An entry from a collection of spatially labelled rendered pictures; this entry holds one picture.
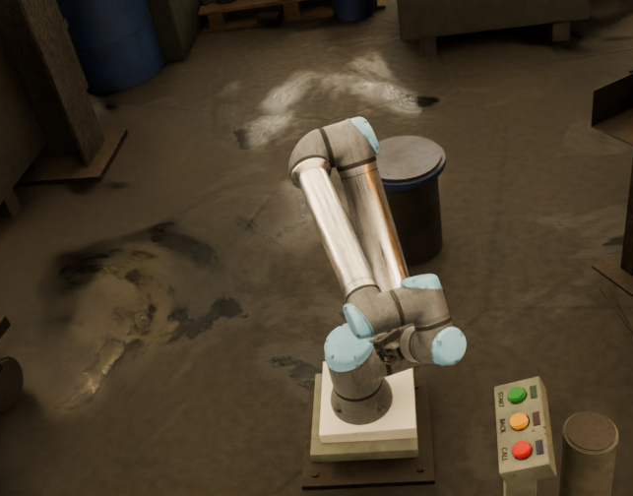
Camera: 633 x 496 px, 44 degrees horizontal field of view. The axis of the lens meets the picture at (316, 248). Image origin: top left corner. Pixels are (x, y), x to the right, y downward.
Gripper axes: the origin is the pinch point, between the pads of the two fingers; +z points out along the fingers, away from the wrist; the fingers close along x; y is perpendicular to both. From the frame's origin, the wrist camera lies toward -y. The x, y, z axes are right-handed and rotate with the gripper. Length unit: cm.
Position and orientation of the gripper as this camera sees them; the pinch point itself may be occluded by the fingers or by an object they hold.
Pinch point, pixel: (379, 337)
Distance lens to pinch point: 220.3
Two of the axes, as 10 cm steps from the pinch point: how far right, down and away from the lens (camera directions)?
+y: -7.6, 5.0, -4.1
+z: -4.4, 0.7, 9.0
